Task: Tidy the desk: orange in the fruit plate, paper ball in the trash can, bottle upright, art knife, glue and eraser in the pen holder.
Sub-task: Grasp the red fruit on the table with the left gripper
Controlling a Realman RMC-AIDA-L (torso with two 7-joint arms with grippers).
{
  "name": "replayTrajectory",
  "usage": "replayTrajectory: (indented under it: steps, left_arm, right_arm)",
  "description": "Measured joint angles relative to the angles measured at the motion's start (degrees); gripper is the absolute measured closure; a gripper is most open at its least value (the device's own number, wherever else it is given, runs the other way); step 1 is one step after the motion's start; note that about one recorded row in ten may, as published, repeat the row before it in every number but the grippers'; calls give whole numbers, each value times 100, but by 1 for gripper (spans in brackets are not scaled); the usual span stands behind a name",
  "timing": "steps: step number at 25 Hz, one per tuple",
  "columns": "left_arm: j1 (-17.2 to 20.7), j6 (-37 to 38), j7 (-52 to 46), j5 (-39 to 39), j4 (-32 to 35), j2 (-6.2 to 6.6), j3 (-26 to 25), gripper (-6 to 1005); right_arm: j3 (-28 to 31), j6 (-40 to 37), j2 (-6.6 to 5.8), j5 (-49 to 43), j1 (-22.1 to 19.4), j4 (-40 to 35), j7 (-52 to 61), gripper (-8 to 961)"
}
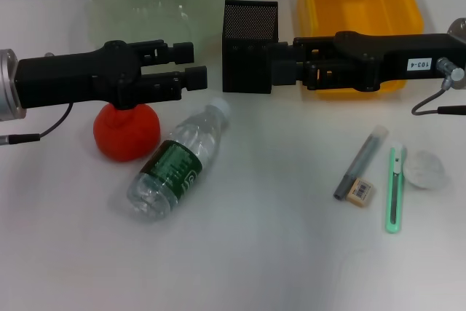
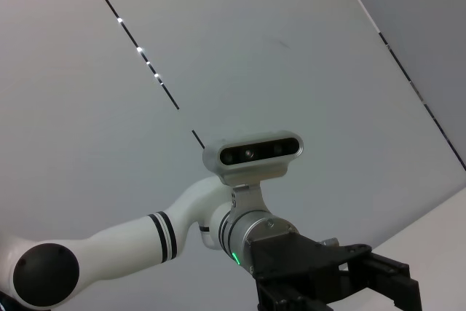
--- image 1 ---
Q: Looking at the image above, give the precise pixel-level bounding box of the white paper ball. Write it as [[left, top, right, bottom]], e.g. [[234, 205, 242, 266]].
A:
[[404, 149, 447, 191]]

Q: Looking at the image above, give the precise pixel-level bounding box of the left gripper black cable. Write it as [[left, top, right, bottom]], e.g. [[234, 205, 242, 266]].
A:
[[0, 103, 74, 146]]

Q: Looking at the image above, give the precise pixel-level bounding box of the red-orange fruit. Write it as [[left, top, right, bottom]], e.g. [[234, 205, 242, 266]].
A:
[[92, 101, 162, 162]]

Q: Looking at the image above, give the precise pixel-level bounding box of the grey pen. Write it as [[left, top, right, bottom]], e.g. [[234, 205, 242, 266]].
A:
[[333, 125, 390, 202]]

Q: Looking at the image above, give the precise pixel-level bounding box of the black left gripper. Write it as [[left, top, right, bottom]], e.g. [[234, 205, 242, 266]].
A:
[[16, 39, 208, 110]]

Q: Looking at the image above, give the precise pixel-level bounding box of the green utility knife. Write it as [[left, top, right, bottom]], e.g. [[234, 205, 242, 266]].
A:
[[384, 143, 408, 235]]

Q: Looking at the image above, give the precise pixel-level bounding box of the black mesh pen holder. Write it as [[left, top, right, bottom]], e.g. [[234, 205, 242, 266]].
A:
[[221, 0, 280, 95]]

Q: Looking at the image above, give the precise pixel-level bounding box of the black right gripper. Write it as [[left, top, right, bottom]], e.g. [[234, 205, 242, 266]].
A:
[[271, 31, 456, 92]]

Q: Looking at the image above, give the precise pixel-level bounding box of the beige eraser with barcode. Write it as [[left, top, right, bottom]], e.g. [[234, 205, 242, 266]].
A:
[[345, 177, 376, 210]]

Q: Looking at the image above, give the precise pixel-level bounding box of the clear green-label water bottle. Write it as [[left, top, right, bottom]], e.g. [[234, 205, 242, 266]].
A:
[[126, 97, 233, 223]]

